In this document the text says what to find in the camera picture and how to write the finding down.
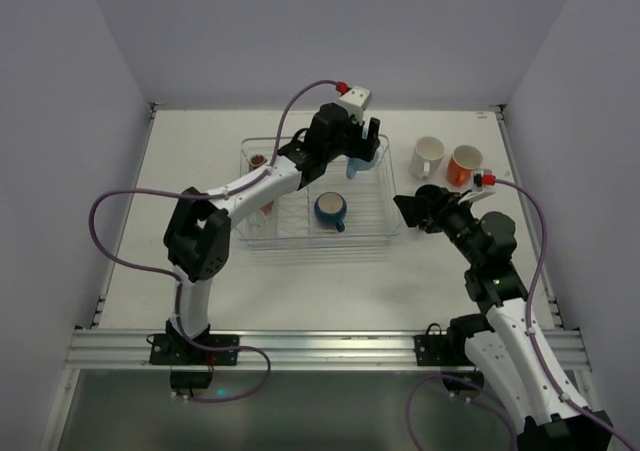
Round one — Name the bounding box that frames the light blue mug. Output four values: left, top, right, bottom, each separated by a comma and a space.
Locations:
345, 127, 379, 180

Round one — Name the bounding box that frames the white mug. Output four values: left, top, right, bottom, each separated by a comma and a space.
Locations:
409, 136, 445, 180

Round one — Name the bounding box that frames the orange mug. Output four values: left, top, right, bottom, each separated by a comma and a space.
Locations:
446, 145, 483, 187

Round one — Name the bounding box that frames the dark blue mug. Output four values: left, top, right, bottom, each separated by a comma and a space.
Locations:
314, 192, 347, 233

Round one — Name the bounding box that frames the brown cup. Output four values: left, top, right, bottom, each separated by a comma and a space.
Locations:
248, 154, 268, 172

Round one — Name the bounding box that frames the pink cup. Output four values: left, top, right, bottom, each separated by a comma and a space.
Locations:
260, 201, 274, 215

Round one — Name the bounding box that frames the dark green mug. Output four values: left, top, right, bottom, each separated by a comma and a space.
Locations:
415, 184, 450, 201

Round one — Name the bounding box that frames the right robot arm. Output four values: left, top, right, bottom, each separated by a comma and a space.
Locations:
393, 185, 612, 450

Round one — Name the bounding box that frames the clear glass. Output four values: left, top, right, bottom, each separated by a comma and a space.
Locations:
245, 209, 269, 239

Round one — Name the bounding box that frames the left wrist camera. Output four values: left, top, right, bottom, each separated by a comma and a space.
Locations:
336, 86, 372, 123

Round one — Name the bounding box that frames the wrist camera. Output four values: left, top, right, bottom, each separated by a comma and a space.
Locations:
459, 169, 496, 204
336, 86, 372, 123

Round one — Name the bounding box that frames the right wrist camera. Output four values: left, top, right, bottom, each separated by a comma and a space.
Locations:
459, 169, 496, 204

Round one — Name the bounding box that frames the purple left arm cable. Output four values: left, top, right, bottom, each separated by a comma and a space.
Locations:
88, 78, 349, 357

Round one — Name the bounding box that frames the clear wire dish rack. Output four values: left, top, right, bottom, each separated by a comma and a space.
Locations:
235, 135, 401, 249

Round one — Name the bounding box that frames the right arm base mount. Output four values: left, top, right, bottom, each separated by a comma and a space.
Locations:
413, 323, 457, 367

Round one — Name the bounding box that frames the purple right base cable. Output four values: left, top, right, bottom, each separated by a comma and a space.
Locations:
405, 370, 519, 451

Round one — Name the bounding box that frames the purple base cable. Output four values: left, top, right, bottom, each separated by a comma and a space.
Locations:
169, 341, 272, 403
405, 370, 519, 451

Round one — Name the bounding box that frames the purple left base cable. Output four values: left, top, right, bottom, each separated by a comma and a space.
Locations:
169, 341, 272, 403

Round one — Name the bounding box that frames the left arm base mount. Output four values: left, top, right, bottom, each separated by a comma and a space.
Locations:
147, 327, 240, 367

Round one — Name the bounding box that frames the aluminium front rail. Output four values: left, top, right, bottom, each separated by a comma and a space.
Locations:
64, 328, 591, 372

